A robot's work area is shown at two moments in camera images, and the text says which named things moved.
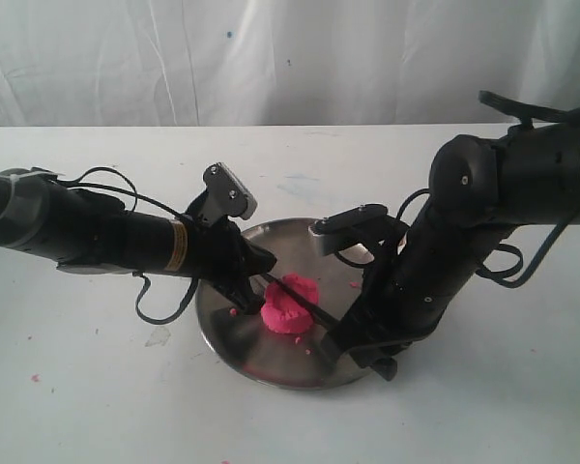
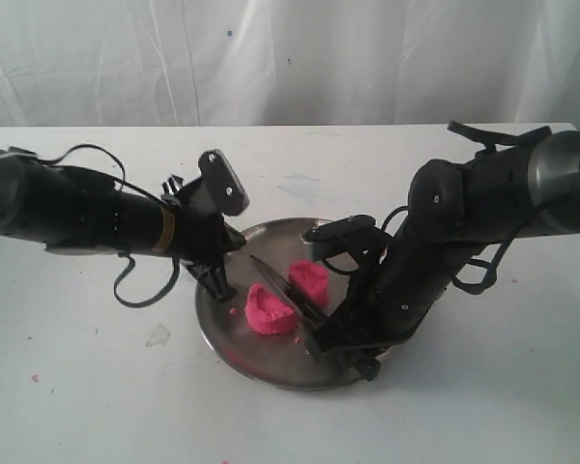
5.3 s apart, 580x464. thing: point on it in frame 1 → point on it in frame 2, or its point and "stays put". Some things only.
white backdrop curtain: (108, 63) stays put
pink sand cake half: (283, 310) → (310, 278)
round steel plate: (244, 343) stays put
